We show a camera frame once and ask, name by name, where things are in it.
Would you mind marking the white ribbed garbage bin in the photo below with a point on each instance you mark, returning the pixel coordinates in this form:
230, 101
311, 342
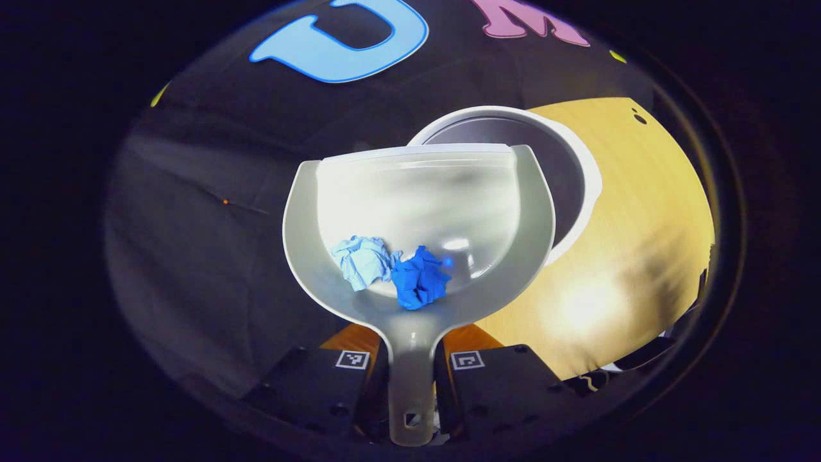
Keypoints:
564, 173

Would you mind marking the dark blue paper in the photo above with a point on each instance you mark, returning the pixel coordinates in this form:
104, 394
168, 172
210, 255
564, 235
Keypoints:
420, 279

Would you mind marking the grey plastic dustpan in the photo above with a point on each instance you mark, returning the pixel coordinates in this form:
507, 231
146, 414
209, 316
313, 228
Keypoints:
417, 199

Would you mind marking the light blue paper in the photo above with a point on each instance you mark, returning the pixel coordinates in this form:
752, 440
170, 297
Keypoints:
362, 263

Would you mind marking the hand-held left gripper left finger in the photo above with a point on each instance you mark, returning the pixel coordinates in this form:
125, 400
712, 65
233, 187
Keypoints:
308, 388

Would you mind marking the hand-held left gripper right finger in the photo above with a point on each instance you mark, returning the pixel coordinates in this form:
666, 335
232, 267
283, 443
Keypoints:
500, 394

